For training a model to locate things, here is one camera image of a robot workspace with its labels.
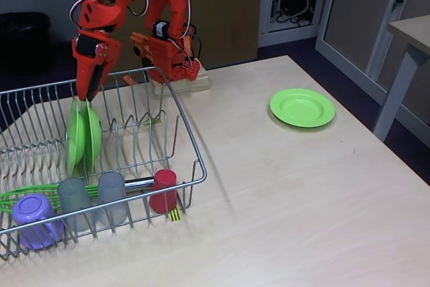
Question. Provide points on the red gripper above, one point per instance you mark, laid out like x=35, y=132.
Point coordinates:
x=88, y=48

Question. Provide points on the green plastic plate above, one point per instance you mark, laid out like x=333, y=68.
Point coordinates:
x=94, y=132
x=299, y=107
x=75, y=139

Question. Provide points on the black cabinet lock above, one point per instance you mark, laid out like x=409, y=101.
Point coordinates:
x=398, y=0

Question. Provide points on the red orange robot arm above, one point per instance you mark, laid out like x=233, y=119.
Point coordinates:
x=168, y=1

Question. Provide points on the wooden base block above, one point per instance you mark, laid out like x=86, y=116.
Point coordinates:
x=201, y=83

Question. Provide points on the purple plastic mug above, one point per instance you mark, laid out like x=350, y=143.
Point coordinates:
x=32, y=208

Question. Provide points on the white cabinet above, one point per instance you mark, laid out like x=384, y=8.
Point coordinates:
x=356, y=14

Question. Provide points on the black trash bin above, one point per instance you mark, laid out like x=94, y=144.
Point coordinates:
x=23, y=41

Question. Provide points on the brown pin board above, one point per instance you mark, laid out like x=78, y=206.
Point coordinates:
x=228, y=14

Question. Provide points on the beige side table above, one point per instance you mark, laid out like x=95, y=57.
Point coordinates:
x=413, y=28

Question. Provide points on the yellow black striped tape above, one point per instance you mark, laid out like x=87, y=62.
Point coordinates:
x=175, y=217
x=152, y=121

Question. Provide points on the red plastic cup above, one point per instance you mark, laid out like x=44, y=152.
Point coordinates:
x=163, y=189

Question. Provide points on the orange table clamp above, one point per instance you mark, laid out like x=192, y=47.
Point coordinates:
x=137, y=43

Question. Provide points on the grey translucent plastic cup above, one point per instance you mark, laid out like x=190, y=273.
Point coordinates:
x=72, y=193
x=111, y=186

